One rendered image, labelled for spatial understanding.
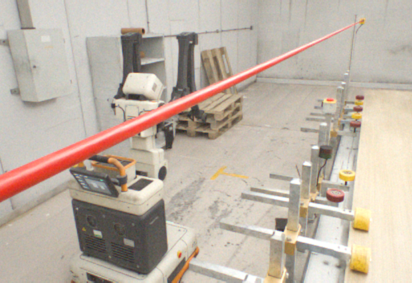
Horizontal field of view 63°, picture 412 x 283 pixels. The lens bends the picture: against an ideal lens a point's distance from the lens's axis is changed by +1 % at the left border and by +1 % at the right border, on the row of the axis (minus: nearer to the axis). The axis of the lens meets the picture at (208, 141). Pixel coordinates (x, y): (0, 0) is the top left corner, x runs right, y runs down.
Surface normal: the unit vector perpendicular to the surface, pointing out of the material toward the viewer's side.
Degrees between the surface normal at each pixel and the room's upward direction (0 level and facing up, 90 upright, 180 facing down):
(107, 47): 90
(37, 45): 90
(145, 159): 82
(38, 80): 90
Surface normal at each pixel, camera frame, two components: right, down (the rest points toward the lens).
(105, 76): -0.42, 0.32
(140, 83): -0.33, -0.40
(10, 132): 0.91, 0.12
